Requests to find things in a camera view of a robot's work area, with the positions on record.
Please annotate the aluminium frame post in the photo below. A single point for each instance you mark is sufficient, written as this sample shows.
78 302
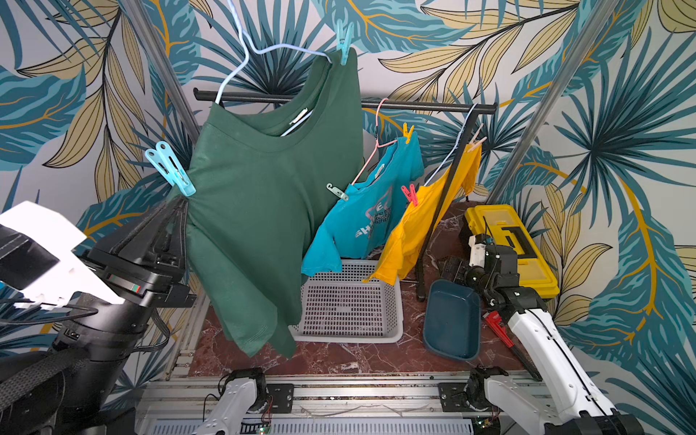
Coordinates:
169 32
567 70

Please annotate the mint white clothespin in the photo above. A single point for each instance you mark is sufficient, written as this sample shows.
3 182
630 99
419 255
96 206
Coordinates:
337 192

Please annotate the teal clothespin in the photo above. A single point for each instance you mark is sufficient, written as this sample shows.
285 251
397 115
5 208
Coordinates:
164 160
344 38

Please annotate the right aluminium frame post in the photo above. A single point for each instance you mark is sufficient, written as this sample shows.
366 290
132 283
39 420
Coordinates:
567 70

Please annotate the yellow clothespin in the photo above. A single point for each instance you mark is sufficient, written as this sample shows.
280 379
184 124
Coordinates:
407 132

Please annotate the pink red clothespin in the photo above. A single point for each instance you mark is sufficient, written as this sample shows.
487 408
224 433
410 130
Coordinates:
411 194

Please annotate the yellow black toolbox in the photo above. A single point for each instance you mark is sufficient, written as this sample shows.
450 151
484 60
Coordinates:
502 224

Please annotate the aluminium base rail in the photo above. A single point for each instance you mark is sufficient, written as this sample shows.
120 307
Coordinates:
330 403

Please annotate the black clothes rack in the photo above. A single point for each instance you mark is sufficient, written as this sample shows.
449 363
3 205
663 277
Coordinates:
482 109

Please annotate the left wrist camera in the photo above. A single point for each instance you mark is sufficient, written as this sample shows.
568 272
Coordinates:
37 259

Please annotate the pale blue wire hanger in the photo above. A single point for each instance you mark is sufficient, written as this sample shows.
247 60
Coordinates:
451 147

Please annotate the light blue wire hanger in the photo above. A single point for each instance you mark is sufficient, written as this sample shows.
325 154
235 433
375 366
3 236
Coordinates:
249 46

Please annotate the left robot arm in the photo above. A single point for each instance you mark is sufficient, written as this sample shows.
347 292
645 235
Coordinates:
63 389

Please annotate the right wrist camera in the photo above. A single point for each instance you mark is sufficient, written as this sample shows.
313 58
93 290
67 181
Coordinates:
477 250

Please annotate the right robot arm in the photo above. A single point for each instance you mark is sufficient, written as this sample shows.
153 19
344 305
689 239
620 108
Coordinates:
491 276

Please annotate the dark teal plastic tray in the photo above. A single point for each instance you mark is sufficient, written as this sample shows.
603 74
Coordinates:
452 325

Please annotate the beige pink clothespin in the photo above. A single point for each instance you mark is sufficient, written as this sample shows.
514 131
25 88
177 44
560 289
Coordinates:
475 142

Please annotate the turquoise printed t-shirt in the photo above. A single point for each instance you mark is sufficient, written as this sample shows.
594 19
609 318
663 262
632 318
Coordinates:
355 227

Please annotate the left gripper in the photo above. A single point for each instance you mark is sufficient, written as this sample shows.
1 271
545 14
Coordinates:
149 281

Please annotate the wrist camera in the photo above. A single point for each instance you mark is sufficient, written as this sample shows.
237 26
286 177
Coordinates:
477 250
37 259

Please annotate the red pipe wrench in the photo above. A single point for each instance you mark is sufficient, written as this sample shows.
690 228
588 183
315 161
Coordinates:
494 321

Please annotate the pink wire hanger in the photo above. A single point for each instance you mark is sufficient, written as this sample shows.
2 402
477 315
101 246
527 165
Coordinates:
377 144

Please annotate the left aluminium frame post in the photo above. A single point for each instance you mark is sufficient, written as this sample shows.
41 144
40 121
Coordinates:
169 32

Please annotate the dark green t-shirt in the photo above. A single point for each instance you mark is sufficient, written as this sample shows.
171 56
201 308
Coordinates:
264 184

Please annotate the grey perforated plastic basket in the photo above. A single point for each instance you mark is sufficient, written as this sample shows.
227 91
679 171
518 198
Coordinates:
350 308

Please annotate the yellow t-shirt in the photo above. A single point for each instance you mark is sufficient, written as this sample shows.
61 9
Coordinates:
405 243

